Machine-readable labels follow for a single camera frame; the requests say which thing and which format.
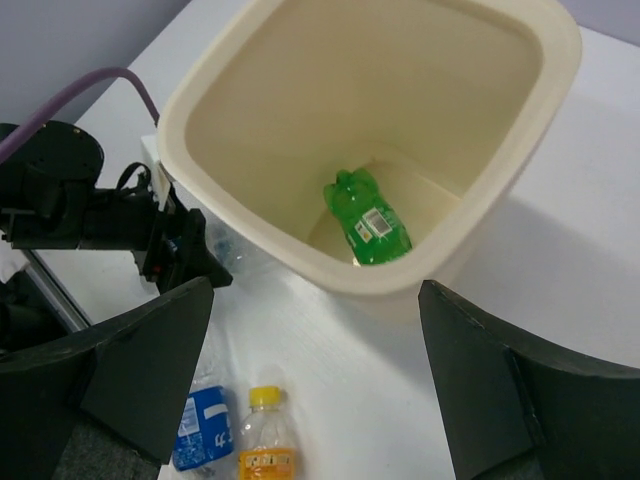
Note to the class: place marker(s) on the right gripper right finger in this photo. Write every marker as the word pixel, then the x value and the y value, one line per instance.
pixel 517 406

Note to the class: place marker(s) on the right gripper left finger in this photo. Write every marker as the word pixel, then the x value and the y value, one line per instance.
pixel 104 402

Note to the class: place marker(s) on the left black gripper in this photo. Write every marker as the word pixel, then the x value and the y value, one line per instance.
pixel 50 201

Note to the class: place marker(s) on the clear bottle green-blue label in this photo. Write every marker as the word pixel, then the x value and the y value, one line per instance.
pixel 238 255

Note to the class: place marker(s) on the green plastic bottle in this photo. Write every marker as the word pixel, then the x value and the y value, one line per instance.
pixel 371 226

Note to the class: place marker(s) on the cream plastic waste bin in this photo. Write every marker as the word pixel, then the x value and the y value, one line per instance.
pixel 444 102

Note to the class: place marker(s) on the clear bottle blue label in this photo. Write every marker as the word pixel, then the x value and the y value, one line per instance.
pixel 204 444

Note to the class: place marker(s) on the clear bottle yellow cap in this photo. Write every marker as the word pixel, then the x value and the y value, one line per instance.
pixel 267 448

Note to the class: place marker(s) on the left aluminium table rail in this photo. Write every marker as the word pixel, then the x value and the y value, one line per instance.
pixel 58 298

